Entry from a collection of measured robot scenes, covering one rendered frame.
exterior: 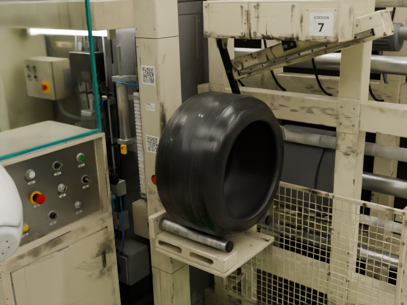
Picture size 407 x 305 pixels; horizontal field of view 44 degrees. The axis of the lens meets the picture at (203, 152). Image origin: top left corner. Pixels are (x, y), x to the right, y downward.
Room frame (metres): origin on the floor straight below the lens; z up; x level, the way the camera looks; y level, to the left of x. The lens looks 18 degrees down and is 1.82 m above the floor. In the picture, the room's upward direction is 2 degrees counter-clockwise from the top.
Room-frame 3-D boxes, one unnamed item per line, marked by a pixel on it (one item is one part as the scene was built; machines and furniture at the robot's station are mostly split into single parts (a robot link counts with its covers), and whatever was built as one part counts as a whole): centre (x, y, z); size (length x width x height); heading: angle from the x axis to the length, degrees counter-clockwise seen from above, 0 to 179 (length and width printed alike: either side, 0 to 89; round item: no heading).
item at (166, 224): (1.79, 0.04, 0.90); 0.35 x 0.05 x 0.05; 51
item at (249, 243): (1.90, -0.04, 0.80); 0.37 x 0.36 x 0.02; 141
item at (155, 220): (2.02, 0.10, 0.90); 0.40 x 0.03 x 0.10; 141
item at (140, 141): (2.08, 0.26, 1.19); 0.05 x 0.04 x 0.48; 141
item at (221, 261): (1.80, 0.05, 0.84); 0.36 x 0.09 x 0.06; 51
